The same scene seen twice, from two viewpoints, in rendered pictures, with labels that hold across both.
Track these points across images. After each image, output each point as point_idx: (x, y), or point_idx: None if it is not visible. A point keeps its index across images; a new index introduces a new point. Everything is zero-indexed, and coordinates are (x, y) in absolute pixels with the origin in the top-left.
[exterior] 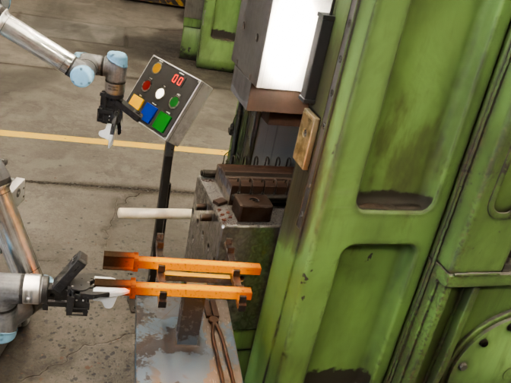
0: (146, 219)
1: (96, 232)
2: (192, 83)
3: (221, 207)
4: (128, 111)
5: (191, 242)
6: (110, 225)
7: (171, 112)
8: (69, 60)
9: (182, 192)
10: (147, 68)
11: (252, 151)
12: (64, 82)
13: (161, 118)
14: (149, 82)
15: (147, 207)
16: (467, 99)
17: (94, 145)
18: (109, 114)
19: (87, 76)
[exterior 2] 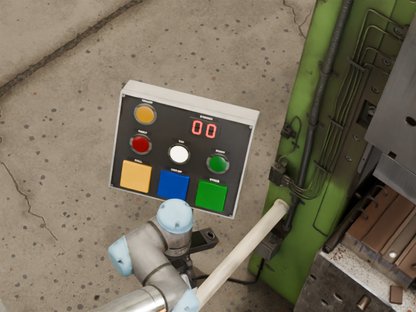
0: (52, 150)
1: (23, 223)
2: (240, 131)
3: (404, 302)
4: (202, 248)
5: (319, 303)
6: (25, 196)
7: (221, 178)
8: (162, 309)
9: (44, 62)
10: (124, 116)
11: (362, 173)
12: None
13: (208, 192)
14: (144, 139)
15: (33, 127)
16: None
17: None
18: (180, 268)
19: (197, 307)
